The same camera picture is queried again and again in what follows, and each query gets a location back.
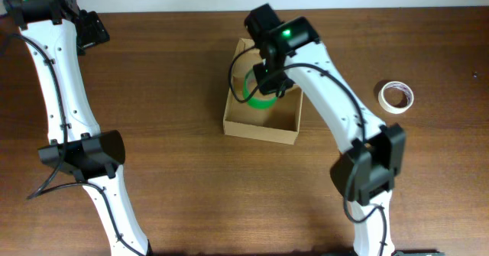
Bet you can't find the green tape roll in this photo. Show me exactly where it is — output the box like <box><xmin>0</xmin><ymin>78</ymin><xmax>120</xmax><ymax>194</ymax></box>
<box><xmin>242</xmin><ymin>70</ymin><xmax>277</xmax><ymax>109</ymax></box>

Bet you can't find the brown cardboard box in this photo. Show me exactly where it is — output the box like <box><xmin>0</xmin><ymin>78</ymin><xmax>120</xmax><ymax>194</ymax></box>
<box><xmin>222</xmin><ymin>38</ymin><xmax>303</xmax><ymax>144</ymax></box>

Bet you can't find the white masking tape roll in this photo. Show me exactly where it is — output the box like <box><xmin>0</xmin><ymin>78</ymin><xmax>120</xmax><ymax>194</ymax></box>
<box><xmin>377</xmin><ymin>81</ymin><xmax>415</xmax><ymax>115</ymax></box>

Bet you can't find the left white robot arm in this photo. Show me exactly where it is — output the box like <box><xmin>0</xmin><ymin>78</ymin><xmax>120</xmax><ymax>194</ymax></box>
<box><xmin>3</xmin><ymin>0</ymin><xmax>153</xmax><ymax>255</ymax></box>

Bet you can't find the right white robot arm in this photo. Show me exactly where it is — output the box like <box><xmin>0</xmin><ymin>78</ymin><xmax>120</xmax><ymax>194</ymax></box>
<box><xmin>243</xmin><ymin>4</ymin><xmax>406</xmax><ymax>255</ymax></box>

